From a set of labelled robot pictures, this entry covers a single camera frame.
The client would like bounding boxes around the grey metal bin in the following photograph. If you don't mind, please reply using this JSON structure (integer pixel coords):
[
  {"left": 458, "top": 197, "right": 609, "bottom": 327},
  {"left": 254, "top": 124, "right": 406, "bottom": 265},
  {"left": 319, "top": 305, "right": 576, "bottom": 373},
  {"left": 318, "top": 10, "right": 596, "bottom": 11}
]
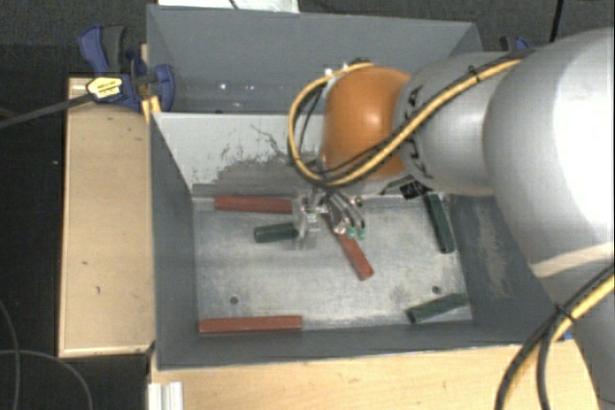
[{"left": 145, "top": 3, "right": 554, "bottom": 371}]

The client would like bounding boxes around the dark green flat block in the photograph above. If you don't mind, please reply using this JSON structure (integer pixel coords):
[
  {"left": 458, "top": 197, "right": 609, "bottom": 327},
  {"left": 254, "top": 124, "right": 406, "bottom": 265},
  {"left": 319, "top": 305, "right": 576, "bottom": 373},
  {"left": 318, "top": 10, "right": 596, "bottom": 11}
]
[
  {"left": 253, "top": 221, "right": 301, "bottom": 244},
  {"left": 423, "top": 192, "right": 456, "bottom": 254},
  {"left": 405, "top": 293, "right": 470, "bottom": 325}
]

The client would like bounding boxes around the black cylinder on white bracket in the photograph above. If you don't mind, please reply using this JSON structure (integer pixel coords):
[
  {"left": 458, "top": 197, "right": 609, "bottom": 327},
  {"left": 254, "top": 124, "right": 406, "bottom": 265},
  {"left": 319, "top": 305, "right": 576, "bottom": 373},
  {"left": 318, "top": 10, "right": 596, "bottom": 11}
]
[{"left": 401, "top": 180, "right": 430, "bottom": 204}]

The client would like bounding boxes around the red-brown flat block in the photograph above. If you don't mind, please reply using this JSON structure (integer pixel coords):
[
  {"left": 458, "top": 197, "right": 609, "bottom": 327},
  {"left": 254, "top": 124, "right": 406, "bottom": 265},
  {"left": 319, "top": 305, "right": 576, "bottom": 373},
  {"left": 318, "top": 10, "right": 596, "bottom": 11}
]
[
  {"left": 197, "top": 314, "right": 305, "bottom": 336},
  {"left": 212, "top": 194, "right": 295, "bottom": 214},
  {"left": 324, "top": 212, "right": 376, "bottom": 282}
]

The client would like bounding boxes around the pale wood board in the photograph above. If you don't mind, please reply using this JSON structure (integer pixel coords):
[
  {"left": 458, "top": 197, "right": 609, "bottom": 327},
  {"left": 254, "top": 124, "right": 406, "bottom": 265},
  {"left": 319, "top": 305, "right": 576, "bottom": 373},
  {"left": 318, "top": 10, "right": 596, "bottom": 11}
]
[{"left": 57, "top": 76, "right": 158, "bottom": 359}]

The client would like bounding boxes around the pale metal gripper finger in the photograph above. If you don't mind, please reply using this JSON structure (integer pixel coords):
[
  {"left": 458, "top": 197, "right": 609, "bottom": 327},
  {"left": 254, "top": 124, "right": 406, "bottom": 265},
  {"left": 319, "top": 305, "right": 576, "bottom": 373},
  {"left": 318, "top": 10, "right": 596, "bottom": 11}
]
[
  {"left": 295, "top": 218, "right": 323, "bottom": 252},
  {"left": 291, "top": 195, "right": 316, "bottom": 222}
]

